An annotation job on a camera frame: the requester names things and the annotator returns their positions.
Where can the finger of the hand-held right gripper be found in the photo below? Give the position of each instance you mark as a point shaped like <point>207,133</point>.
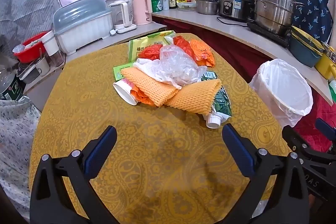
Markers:
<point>325,128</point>
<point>295,138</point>

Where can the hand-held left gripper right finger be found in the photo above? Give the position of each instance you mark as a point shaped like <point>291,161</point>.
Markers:
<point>237,150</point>

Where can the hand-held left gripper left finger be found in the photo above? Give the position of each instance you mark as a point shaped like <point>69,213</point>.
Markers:
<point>101,150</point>

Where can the green carton with white cap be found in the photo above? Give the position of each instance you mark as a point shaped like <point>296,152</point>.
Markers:
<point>221,106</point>

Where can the white lined trash bin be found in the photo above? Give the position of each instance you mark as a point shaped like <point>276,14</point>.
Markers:
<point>283,92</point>

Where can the pink paper cup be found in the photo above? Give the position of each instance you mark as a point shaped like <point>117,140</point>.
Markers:
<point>124,92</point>

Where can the orange wrapper with blue print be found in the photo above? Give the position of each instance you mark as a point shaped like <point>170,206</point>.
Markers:
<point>143,98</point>

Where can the orange foam fruit net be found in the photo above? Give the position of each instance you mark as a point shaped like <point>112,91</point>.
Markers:
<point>197,96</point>
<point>147,86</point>

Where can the clear plastic bag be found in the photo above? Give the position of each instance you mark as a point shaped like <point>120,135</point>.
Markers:
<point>176,64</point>

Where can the red-orange plastic wrapper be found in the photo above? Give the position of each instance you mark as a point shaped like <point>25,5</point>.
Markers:
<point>182,45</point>
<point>152,52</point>

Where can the red cloth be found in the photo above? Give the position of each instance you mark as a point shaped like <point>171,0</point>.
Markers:
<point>320,113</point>

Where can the yellow paisley tablecloth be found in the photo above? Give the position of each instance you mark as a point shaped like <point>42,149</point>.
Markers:
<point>157,148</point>

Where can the yellow container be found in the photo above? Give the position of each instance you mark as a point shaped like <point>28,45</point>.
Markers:
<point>325,64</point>

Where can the green cardboard box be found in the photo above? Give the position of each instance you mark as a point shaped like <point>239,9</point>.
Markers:
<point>118,73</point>

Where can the stacked teal and yellow basins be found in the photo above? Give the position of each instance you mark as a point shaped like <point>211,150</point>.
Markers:
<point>304,50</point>

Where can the white floral cloth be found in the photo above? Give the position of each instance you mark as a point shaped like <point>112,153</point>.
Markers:
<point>15,148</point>

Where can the white paper towel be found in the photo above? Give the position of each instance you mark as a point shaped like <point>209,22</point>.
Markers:
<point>147,66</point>

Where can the orange printed wrapper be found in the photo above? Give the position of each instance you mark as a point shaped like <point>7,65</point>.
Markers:
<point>202,53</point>

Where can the white mug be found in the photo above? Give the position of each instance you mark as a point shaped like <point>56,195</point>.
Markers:
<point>40,66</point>

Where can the grey plastic box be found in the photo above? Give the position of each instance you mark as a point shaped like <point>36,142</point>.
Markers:
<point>27,75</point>

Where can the black induction cooker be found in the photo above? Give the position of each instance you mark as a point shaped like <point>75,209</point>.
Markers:
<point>267,34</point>

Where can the dark green tin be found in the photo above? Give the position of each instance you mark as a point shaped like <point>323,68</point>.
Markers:
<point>9,87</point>

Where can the green yellow snack bag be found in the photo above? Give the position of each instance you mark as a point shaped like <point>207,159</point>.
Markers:
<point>141,44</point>

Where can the dark red counter skirt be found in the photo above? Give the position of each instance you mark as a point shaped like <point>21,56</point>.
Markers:
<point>210,37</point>

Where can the white power plug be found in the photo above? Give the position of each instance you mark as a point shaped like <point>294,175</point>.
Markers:
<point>113,32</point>

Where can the red plastic basin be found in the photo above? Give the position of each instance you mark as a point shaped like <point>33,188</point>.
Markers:
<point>29,52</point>

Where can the white dish rack grey lid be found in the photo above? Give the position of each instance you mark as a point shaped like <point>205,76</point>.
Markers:
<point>81,27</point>

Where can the steel steamer pot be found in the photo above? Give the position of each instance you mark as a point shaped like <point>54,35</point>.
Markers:
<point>275,6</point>

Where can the glass and white electric kettle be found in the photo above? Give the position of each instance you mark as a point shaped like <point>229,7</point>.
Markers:
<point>120,14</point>

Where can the pink electric kettle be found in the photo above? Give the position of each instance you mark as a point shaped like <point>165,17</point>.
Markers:
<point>141,10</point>

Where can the steel rice cooker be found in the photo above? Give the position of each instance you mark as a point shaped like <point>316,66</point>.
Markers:
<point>233,3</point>

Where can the small steel pot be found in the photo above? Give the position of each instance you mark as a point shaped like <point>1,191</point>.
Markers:
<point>207,6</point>

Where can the glass food container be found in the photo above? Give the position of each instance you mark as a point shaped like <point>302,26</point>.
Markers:
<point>186,5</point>

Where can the green canister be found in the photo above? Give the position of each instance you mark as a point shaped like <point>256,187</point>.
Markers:
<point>156,1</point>

